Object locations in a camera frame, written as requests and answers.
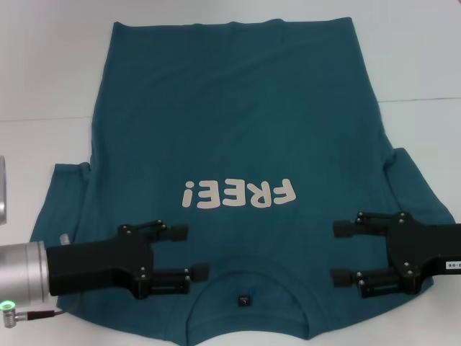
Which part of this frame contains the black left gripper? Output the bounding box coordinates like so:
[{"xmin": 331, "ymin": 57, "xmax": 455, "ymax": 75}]
[{"xmin": 45, "ymin": 218, "xmax": 211, "ymax": 301}]

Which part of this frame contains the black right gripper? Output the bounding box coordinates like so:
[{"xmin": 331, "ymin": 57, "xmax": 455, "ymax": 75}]
[{"xmin": 330, "ymin": 211, "xmax": 461, "ymax": 300}]

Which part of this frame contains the teal t-shirt with FREE print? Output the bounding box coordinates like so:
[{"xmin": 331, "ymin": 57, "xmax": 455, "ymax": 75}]
[{"xmin": 29, "ymin": 16, "xmax": 455, "ymax": 342}]

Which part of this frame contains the thin left arm cable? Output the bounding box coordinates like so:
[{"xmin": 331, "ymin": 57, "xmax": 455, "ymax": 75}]
[{"xmin": 15, "ymin": 309, "xmax": 68, "ymax": 320}]

